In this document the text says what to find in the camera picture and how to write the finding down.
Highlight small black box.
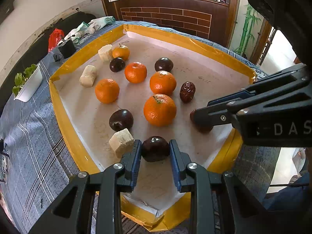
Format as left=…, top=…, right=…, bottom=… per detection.
left=58, top=39, right=76, bottom=59

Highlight red plastic bag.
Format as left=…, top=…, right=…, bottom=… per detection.
left=48, top=28, right=65, bottom=52

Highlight brick pattern wooden cabinet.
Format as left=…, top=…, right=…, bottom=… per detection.
left=102, top=0, right=239, bottom=47

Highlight yellow rimmed tray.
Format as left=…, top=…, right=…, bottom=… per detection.
left=48, top=23, right=257, bottom=232

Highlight white cylinder piece left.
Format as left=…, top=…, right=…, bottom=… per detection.
left=79, top=65, right=97, bottom=88

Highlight white cylinder piece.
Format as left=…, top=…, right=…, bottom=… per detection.
left=98, top=44, right=113, bottom=62
left=79, top=65, right=97, bottom=88

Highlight blue plaid tablecloth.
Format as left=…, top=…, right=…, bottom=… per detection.
left=1, top=21, right=280, bottom=233

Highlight red date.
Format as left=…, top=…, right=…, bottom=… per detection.
left=190, top=109, right=214, bottom=134
left=180, top=81, right=196, bottom=104

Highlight dark plum cloth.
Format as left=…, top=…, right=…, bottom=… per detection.
left=154, top=57, right=174, bottom=72

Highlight dark plum front tray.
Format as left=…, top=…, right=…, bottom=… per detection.
left=109, top=109, right=134, bottom=132

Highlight black sofa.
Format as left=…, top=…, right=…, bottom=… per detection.
left=1, top=12, right=96, bottom=112

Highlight white cylinder piece far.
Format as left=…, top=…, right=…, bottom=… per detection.
left=98, top=44, right=113, bottom=62

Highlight orange with stem far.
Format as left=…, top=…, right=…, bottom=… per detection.
left=112, top=44, right=130, bottom=61

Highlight dark blue sleeve forearm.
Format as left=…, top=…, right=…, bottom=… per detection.
left=262, top=173, right=311, bottom=212

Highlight white green work gloves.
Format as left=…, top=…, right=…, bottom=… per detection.
left=58, top=16, right=116, bottom=45

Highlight dark plum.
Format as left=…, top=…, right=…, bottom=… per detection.
left=141, top=136, right=170, bottom=162

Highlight dark plum far tray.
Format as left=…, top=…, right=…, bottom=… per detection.
left=109, top=57, right=125, bottom=72

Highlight dark plum tray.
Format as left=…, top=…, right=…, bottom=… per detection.
left=109, top=109, right=134, bottom=132
left=109, top=57, right=125, bottom=72

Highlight white bowl with greens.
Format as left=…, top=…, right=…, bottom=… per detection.
left=12, top=64, right=43, bottom=103

